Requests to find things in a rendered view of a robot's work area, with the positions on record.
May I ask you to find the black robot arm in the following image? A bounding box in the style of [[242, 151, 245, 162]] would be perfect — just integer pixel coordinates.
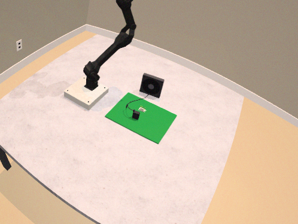
[[83, 0, 136, 91]]

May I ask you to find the green circuit board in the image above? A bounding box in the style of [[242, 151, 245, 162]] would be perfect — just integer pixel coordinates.
[[105, 92, 177, 144]]

